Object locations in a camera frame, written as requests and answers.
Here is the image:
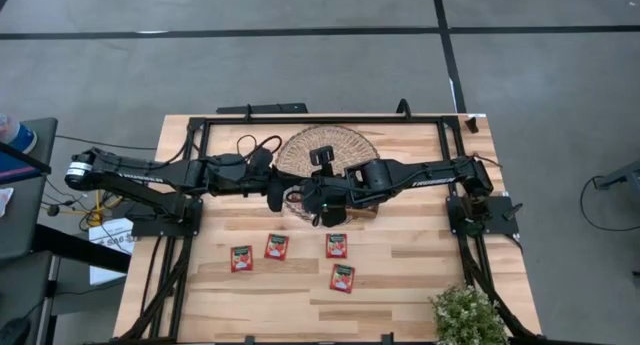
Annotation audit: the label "blue binder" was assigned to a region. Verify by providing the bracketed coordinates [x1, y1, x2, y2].
[0, 142, 51, 185]

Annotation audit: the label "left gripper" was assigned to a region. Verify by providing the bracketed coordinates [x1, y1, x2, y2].
[247, 148, 308, 215]

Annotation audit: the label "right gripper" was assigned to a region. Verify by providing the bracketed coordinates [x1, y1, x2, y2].
[299, 145, 352, 229]

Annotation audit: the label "black floor cable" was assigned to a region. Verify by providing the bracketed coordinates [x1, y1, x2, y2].
[578, 173, 640, 233]
[53, 133, 159, 152]

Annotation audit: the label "black aluminium table frame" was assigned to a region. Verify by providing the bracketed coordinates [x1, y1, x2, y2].
[118, 113, 544, 344]

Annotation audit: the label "round woven placemat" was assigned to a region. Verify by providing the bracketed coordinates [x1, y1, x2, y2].
[274, 123, 382, 227]

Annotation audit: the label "grey side table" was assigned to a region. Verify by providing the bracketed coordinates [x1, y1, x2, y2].
[0, 249, 55, 345]
[0, 116, 59, 260]

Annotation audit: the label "black cable bundle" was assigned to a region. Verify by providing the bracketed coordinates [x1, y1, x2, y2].
[42, 177, 151, 236]

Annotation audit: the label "blue and white bottle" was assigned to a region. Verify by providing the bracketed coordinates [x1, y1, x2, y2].
[0, 112, 39, 155]

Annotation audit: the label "red tea packet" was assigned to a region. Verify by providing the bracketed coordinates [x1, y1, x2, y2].
[328, 263, 356, 295]
[230, 245, 254, 274]
[325, 232, 349, 260]
[263, 233, 291, 262]

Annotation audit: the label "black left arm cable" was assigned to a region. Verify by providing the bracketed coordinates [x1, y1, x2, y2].
[234, 132, 284, 162]

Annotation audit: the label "white tissue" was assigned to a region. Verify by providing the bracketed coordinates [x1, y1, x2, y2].
[0, 186, 15, 219]

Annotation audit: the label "black power strip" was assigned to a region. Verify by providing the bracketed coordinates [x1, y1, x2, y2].
[216, 102, 310, 116]

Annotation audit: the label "yellow cable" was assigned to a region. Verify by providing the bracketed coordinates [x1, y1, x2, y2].
[64, 187, 126, 227]

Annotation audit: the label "green plant white flowers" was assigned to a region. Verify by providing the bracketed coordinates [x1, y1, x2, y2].
[428, 282, 511, 345]

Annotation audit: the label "black desk crossbar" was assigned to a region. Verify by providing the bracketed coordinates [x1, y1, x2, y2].
[32, 223, 132, 275]

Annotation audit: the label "black computer mouse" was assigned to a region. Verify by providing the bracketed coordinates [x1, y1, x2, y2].
[0, 316, 32, 345]

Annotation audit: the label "white printed paper sheet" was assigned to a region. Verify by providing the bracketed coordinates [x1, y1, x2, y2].
[88, 216, 136, 286]

